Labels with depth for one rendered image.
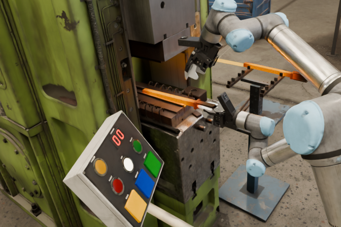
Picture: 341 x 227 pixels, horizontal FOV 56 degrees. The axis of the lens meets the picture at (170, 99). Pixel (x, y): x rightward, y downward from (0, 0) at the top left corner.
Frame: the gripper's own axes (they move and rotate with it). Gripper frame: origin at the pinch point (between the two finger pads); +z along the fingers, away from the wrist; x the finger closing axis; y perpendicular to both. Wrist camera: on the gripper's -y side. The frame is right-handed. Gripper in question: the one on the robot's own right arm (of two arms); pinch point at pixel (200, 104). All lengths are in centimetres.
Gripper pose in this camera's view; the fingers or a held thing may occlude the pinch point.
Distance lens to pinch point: 153.1
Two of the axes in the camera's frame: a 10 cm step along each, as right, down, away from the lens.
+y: 1.1, 8.7, 4.9
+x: 6.1, -4.5, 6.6
